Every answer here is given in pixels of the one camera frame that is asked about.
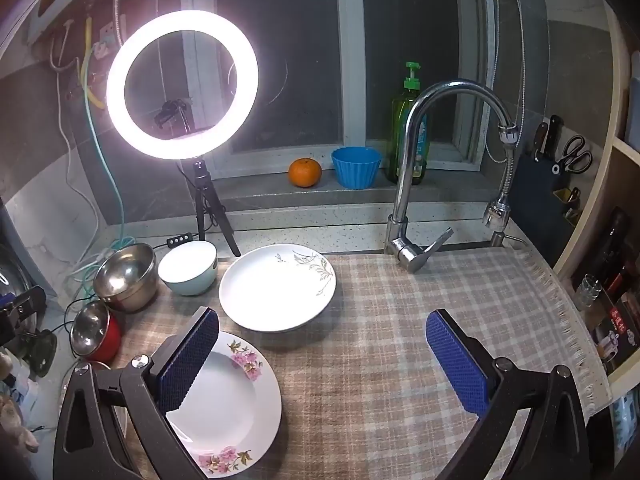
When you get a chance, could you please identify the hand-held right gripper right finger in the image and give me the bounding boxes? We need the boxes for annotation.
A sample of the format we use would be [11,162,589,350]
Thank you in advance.
[425,309,592,480]

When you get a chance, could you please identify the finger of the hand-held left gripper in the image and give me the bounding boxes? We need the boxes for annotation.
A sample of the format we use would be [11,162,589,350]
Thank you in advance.
[0,310,40,348]
[0,286,47,317]

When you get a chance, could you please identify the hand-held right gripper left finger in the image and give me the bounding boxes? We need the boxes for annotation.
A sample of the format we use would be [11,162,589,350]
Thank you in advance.
[52,306,221,480]

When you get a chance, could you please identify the red steel bowl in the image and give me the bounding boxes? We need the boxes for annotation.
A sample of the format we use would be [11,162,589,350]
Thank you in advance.
[70,301,122,364]

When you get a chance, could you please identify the white plate pink flowers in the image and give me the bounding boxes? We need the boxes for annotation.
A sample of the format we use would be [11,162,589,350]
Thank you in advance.
[112,331,282,479]

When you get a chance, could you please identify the light blue bowl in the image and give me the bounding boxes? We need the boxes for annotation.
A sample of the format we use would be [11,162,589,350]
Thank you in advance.
[158,241,218,296]

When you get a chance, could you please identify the large steel bowl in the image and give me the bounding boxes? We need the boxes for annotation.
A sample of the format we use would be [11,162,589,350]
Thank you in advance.
[93,243,160,314]

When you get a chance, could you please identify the white plate leaf print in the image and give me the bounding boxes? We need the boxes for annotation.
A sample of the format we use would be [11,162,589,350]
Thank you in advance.
[219,244,337,333]

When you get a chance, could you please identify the steel pot lid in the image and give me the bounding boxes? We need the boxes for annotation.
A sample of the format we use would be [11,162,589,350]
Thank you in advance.
[0,244,41,306]

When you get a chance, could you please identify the dark green lid holder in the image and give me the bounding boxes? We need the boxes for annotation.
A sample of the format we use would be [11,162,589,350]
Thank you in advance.
[22,329,58,377]

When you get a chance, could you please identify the beige plaid cloth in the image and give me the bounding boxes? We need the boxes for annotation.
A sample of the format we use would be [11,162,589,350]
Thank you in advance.
[112,250,613,480]

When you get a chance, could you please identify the small chrome tap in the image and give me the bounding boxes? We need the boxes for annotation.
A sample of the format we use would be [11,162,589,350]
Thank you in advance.
[490,230,528,250]

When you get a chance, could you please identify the clear glass jar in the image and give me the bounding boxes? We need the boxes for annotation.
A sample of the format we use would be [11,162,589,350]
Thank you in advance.
[572,274,603,311]

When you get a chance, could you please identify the black tripod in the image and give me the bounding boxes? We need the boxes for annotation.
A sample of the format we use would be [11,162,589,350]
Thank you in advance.
[177,160,242,257]

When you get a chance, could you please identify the red printed box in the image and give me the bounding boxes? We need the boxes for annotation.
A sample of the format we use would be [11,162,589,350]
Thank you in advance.
[590,280,640,361]

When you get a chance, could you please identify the chrome faucet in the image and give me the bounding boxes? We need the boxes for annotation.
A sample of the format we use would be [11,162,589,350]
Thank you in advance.
[384,79,516,275]

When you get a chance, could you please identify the dark knife holder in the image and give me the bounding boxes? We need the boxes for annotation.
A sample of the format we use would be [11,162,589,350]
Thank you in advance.
[510,152,591,268]

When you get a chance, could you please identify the yellow kitchen tool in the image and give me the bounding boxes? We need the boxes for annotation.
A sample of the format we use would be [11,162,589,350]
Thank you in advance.
[552,187,583,223]

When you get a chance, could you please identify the dark bottle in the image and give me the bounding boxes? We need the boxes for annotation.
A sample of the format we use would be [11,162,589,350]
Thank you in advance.
[597,207,631,286]

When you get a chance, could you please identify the blue ribbed cup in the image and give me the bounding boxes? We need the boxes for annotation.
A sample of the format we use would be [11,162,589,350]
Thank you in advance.
[331,146,383,190]

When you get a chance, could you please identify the orange tangerine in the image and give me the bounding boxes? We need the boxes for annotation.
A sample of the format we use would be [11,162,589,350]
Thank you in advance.
[288,158,322,188]

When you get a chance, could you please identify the green dish soap bottle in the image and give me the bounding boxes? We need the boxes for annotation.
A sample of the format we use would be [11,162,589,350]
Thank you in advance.
[387,61,430,186]

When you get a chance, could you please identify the wooden shelf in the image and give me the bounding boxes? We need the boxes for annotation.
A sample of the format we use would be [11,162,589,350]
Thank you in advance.
[550,0,640,411]

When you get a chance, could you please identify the white cable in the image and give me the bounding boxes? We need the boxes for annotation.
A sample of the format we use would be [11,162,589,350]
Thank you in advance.
[50,60,108,281]

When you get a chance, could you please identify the flexible chrome sprayer hose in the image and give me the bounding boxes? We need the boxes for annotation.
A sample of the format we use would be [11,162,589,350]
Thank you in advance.
[481,122,518,228]

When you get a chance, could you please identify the black handled scissors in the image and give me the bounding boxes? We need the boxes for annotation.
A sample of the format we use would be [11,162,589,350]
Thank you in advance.
[552,135,593,175]

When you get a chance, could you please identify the brown handled knife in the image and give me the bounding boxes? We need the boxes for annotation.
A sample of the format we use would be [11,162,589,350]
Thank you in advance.
[532,122,548,162]

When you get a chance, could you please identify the black handled knife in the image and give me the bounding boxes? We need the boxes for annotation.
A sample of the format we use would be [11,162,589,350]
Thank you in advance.
[542,115,564,162]

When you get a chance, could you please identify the yellow hose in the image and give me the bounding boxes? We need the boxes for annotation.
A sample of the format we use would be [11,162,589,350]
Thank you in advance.
[81,16,108,111]

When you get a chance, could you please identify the white wall outlet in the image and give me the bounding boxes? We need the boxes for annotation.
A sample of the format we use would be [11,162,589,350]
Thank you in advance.
[92,20,123,61]

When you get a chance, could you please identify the metal flexible hose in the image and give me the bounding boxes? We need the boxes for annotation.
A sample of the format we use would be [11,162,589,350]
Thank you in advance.
[112,0,125,48]

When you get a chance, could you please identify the white window frame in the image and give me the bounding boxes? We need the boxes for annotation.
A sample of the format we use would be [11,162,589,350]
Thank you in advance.
[180,0,501,178]

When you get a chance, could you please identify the white ring light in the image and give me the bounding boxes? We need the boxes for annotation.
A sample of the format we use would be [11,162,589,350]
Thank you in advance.
[106,10,260,163]

